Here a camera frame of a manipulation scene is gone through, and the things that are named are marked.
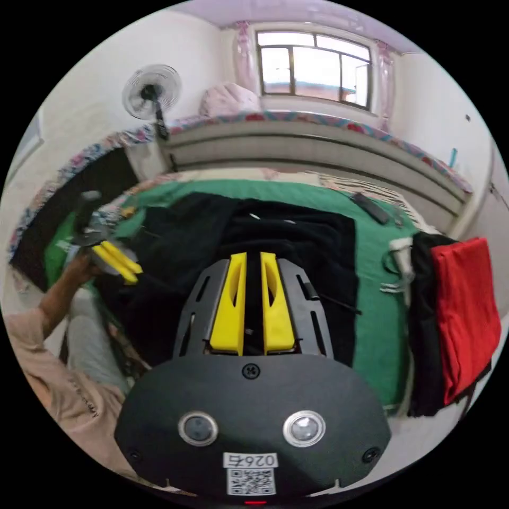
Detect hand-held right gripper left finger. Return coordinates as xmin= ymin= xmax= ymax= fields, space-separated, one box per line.
xmin=209 ymin=252 xmax=248 ymax=357

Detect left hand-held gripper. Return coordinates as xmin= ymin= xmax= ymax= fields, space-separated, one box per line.
xmin=73 ymin=214 xmax=144 ymax=285

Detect wall fan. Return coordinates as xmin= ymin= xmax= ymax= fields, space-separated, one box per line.
xmin=121 ymin=63 xmax=183 ymax=143

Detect person's body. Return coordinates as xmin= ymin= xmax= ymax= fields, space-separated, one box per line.
xmin=4 ymin=287 xmax=156 ymax=482

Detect pile of clothes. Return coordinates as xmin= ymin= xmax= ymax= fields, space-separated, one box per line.
xmin=381 ymin=232 xmax=503 ymax=418

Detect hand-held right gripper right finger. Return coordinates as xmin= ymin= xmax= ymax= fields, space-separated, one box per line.
xmin=260 ymin=251 xmax=296 ymax=356

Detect black hoodie jacket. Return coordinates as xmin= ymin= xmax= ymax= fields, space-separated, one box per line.
xmin=94 ymin=192 xmax=362 ymax=367

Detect bed with green sheet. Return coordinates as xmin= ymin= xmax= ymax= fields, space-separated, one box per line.
xmin=42 ymin=166 xmax=475 ymax=416

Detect black remote control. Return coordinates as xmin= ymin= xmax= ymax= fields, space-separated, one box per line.
xmin=351 ymin=192 xmax=391 ymax=226

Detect person's left forearm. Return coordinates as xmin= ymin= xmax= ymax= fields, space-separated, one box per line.
xmin=39 ymin=274 xmax=86 ymax=339

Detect window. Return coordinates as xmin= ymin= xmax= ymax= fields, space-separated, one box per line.
xmin=253 ymin=29 xmax=375 ymax=113

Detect pink curtain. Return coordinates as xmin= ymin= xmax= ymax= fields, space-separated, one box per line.
xmin=233 ymin=20 xmax=260 ymax=97
xmin=375 ymin=39 xmax=397 ymax=133

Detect person's left hand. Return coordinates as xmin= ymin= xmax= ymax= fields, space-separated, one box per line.
xmin=63 ymin=253 xmax=102 ymax=289

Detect raised platform with floral sheet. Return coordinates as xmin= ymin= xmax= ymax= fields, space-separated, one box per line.
xmin=7 ymin=109 xmax=475 ymax=255

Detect pink rolled blanket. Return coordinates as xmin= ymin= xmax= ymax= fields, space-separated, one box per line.
xmin=198 ymin=82 xmax=262 ymax=118

